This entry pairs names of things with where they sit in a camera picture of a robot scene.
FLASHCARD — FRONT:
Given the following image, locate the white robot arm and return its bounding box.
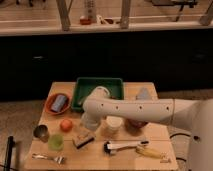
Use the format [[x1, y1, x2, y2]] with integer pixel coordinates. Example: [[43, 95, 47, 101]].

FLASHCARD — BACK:
[[81, 86, 213, 171]]

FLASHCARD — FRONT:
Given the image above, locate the green plastic tray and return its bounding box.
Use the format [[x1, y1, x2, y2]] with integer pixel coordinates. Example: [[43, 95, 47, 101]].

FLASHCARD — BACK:
[[71, 77, 124, 113]]

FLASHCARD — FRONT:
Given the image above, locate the wooden block eraser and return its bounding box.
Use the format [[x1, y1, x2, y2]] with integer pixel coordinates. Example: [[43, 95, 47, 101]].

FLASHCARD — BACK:
[[73, 131, 95, 149]]

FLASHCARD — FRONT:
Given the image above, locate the yellow banana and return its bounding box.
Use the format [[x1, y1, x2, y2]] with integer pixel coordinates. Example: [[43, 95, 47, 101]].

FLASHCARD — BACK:
[[136, 146, 165, 159]]

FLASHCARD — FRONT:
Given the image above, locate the black pole stand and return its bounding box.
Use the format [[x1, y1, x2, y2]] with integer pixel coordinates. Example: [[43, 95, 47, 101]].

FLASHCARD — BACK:
[[4, 136, 15, 171]]

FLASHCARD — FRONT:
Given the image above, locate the grey-blue can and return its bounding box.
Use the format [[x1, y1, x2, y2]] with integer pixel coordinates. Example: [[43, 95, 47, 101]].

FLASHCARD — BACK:
[[51, 94, 67, 112]]

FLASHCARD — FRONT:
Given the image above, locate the red bowl on shelf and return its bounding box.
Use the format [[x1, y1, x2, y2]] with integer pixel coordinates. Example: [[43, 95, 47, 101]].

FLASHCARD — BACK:
[[79, 18, 92, 25]]

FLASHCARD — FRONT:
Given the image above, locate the dark red bowl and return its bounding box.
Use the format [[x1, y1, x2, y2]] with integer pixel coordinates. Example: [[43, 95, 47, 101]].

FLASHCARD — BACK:
[[126, 119, 147, 130]]

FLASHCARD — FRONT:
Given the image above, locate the metal fork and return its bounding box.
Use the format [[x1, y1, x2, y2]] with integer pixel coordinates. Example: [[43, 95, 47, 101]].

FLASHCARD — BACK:
[[32, 154, 66, 164]]

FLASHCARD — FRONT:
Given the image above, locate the white cup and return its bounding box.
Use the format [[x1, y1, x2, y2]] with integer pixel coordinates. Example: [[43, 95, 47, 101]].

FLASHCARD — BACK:
[[105, 116, 123, 136]]

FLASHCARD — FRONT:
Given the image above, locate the metal cup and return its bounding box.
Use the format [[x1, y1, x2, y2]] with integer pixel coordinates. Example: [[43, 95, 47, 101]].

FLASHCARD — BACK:
[[33, 125, 49, 143]]

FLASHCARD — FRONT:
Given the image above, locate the white handled black brush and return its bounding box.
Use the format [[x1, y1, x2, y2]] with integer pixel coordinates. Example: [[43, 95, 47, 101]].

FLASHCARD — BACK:
[[103, 141, 148, 155]]

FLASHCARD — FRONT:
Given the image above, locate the orange plastic bowl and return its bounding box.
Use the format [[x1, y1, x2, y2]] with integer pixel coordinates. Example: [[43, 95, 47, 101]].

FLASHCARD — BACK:
[[44, 93, 70, 115]]

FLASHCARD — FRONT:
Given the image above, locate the white bottle on shelf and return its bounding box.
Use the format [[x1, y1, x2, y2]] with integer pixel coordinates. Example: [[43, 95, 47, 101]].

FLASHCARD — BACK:
[[85, 0, 97, 23]]

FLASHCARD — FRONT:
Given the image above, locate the grey triangular cloth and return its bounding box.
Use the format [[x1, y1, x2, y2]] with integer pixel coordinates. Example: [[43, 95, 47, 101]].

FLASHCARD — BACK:
[[136, 88, 152, 100]]

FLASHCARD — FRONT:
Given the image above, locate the green plastic cup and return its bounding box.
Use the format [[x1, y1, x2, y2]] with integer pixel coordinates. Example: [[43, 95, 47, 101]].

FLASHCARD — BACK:
[[48, 134, 63, 151]]

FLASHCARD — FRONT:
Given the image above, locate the black cable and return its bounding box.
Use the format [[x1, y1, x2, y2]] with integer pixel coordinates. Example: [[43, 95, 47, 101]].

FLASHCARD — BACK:
[[169, 132, 192, 171]]

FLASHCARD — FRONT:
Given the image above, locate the orange fruit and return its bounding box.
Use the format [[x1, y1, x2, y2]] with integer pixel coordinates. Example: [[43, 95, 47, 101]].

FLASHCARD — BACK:
[[60, 119, 73, 132]]

